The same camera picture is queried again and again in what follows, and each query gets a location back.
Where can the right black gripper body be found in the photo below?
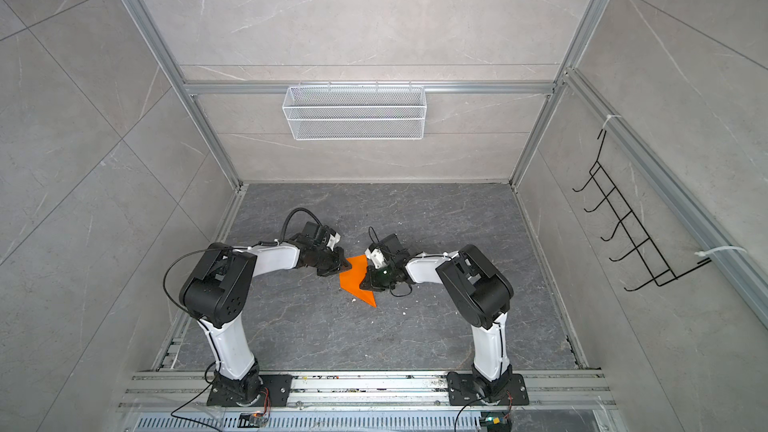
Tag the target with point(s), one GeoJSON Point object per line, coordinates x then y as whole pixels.
{"type": "Point", "coordinates": [384, 278]}

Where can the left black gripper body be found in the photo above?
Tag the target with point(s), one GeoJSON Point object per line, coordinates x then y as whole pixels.
{"type": "Point", "coordinates": [329, 261]}

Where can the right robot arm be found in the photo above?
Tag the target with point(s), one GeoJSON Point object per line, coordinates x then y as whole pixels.
{"type": "Point", "coordinates": [479, 291]}

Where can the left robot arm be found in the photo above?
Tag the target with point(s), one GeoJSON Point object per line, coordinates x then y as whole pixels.
{"type": "Point", "coordinates": [215, 294]}

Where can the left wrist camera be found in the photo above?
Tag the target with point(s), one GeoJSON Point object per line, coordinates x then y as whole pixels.
{"type": "Point", "coordinates": [321, 236]}

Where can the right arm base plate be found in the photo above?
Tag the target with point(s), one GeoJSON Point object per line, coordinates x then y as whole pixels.
{"type": "Point", "coordinates": [474, 389]}

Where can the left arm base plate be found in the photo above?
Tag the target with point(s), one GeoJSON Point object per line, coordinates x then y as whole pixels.
{"type": "Point", "coordinates": [251, 391]}

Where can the white wire mesh basket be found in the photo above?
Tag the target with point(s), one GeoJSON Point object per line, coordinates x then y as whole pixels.
{"type": "Point", "coordinates": [360, 112]}

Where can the aluminium mounting rail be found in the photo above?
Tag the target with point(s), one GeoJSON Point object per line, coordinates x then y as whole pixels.
{"type": "Point", "coordinates": [369, 390]}

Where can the white vented cable duct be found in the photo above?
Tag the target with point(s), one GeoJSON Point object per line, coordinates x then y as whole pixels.
{"type": "Point", "coordinates": [320, 421]}

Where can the black wire hook rack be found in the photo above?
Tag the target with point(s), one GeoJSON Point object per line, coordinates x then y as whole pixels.
{"type": "Point", "coordinates": [656, 270]}

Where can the white cable tie lower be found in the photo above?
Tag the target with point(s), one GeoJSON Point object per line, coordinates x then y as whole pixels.
{"type": "Point", "coordinates": [715, 250]}

